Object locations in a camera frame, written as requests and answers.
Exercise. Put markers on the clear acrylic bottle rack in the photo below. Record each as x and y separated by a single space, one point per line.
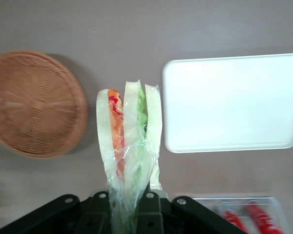
207 207

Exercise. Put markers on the beige plastic serving tray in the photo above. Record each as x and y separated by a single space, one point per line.
229 102

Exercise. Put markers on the red cola bottle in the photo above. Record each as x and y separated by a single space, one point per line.
230 219
263 217

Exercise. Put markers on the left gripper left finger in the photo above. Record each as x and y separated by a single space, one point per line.
95 219

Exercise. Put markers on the plastic-wrapped triangle sandwich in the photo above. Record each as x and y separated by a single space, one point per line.
130 126

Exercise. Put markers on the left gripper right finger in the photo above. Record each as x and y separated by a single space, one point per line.
151 219

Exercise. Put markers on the brown round wicker basket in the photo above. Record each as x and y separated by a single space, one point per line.
36 104

